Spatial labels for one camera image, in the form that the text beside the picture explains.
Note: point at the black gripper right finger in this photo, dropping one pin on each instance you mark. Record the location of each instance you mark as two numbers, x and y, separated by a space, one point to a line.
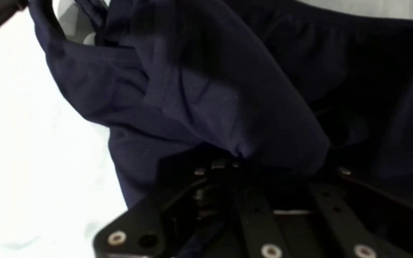
339 223

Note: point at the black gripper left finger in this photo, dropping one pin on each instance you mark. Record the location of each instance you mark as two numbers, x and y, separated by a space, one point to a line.
167 219

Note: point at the dark navy clothing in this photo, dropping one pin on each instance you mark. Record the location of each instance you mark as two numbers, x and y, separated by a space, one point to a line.
225 86

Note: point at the light blue bed sheet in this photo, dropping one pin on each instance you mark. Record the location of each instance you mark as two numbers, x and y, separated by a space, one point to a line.
28 157

